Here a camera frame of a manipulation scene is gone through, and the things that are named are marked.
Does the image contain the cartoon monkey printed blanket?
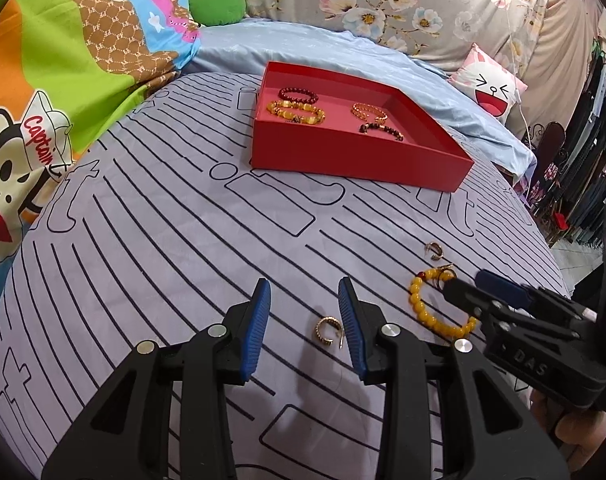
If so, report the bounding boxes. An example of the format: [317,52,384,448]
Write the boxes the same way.
[0,0,204,321]

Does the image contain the yellow and gold bead bracelet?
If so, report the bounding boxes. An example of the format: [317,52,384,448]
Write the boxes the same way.
[266,101,328,126]

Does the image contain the beige cloth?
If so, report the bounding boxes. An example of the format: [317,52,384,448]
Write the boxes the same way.
[528,0,606,146]

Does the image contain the white cat face pillow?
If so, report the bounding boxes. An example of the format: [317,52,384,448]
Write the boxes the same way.
[448,42,528,126]

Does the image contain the dark brown bead bracelet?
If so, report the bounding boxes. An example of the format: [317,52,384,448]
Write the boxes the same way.
[359,121,405,142]

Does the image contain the green pillow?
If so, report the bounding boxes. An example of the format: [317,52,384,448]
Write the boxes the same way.
[187,0,247,27]

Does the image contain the person's right hand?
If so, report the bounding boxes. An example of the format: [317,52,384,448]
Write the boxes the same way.
[530,390,606,448]

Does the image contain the thin orange bead bracelet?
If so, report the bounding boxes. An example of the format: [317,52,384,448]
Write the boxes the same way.
[352,102,388,122]

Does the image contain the dark red bead bracelet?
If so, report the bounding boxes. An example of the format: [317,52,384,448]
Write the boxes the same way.
[278,87,318,104]

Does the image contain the light blue blanket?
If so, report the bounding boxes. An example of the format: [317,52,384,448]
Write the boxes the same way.
[188,17,538,181]

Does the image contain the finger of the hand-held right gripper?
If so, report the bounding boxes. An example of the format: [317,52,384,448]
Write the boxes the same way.
[443,278,579,341]
[476,269,596,322]

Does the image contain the dark metal chair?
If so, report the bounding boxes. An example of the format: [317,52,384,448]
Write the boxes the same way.
[526,121,569,211]

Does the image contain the red cardboard box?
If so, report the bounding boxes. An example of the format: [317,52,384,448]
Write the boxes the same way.
[250,61,475,193]

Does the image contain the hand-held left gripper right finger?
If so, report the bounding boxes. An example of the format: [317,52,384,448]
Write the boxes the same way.
[337,276,571,480]

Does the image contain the white cable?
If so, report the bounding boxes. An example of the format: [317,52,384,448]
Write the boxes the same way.
[497,0,533,147]

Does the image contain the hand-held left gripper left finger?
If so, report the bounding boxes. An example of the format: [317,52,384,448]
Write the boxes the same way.
[40,277,273,480]

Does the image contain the grey striped bedsheet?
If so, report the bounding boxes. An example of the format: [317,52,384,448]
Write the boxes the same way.
[0,72,571,480]

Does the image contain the hanging clothes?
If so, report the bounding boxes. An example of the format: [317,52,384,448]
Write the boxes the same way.
[563,25,606,246]

